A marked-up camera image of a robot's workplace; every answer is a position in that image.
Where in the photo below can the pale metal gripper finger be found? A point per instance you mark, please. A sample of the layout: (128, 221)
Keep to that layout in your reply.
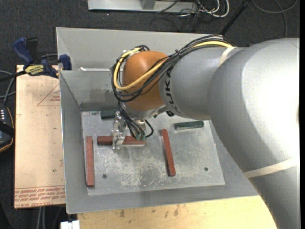
(117, 145)
(118, 135)

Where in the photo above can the red-brown flat block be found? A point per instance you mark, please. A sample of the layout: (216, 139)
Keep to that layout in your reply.
(104, 140)
(89, 161)
(168, 154)

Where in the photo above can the dark green flat block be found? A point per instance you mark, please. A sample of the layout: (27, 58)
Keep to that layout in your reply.
(108, 114)
(189, 125)

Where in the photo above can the grey metal bin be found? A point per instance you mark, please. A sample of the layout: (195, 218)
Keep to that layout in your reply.
(143, 166)

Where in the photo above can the brown cardboard board red print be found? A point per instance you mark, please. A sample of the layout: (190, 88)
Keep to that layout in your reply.
(38, 139)

